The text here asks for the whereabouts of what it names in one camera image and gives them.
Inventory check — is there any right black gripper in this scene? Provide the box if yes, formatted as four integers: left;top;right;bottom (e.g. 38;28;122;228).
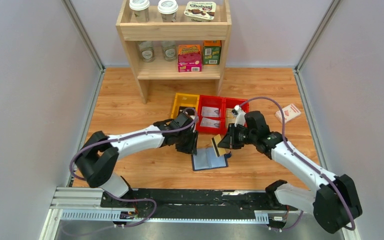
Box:
217;123;256;150

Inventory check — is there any blue leather card holder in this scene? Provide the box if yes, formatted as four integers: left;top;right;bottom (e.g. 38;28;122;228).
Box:
191;148;232;171

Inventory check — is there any red double plastic bin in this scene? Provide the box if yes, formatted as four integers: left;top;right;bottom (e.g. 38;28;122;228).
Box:
196;95;246;135

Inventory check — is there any yellow plastic bin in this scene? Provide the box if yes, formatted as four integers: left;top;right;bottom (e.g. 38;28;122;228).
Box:
170;92;200;119

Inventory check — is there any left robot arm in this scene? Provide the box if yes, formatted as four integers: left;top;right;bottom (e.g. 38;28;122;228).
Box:
69;111;199;208

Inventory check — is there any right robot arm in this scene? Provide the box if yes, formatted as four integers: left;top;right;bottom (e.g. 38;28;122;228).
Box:
217;106;363;234

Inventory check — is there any lower silver credit card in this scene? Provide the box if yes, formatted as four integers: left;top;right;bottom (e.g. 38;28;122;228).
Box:
200;117;221;129

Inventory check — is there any silver credit card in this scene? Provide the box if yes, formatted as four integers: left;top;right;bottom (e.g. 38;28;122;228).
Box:
200;117;221;129
201;106;220;118

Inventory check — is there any upper silver credit card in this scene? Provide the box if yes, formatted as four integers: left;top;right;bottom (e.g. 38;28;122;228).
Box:
201;106;220;118

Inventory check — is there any pink white small box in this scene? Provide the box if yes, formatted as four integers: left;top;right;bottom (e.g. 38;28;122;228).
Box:
274;103;302;124

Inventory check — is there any orange pink Scrub Mommy box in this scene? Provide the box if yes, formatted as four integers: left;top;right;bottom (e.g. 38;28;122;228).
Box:
177;44;203;73

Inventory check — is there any right glass jar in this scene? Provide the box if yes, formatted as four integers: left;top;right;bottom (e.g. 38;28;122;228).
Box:
161;40;177;62

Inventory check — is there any glass jar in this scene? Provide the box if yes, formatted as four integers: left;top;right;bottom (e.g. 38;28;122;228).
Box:
161;40;177;62
137;41;155;63

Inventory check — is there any green orange carton box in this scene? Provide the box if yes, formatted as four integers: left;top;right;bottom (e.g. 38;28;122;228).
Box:
202;40;222;65

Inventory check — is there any left glass jar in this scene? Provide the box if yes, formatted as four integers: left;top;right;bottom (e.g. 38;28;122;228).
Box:
137;41;155;63

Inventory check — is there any wooden two-tier shelf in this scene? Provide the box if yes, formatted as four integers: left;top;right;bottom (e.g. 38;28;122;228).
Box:
115;0;232;104

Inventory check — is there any Chobani yogurt cup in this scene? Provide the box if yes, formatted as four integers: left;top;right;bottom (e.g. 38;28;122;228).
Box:
183;1;217;22

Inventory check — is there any right white-lidded paper cup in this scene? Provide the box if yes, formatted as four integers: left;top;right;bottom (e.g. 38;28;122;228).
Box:
157;0;179;23

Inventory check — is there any white-lidded paper cup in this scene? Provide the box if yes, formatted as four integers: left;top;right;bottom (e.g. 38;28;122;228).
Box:
129;0;150;23
157;0;179;23

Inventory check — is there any left white-lidded paper cup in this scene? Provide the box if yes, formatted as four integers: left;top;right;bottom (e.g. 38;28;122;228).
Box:
129;0;150;23

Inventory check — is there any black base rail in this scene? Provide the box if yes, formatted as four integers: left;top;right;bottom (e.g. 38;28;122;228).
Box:
100;188;296;220

